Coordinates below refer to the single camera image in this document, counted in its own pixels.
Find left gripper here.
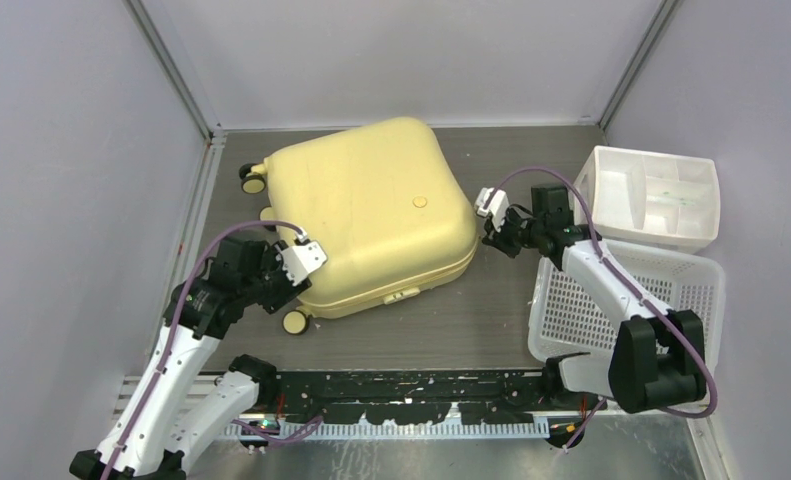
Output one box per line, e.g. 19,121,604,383
240,241,309,312

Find yellow hard-shell suitcase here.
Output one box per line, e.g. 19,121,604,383
238,117,478,335

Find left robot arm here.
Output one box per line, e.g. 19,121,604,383
69,233,327,479

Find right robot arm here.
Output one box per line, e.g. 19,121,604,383
475,185,712,413

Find white perforated plastic basket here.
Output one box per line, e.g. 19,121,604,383
527,240,725,413

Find white divided organizer tray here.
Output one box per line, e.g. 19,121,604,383
574,146,721,254

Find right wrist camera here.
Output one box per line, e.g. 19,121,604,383
474,187,510,232

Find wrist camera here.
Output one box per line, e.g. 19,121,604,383
277,229,328,287
474,187,510,232

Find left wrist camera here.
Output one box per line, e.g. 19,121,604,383
277,229,328,287

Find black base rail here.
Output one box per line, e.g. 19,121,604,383
214,369,608,427

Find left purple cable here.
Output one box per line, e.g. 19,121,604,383
96,220,327,480

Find slotted metal cable duct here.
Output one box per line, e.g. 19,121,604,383
225,418,552,441

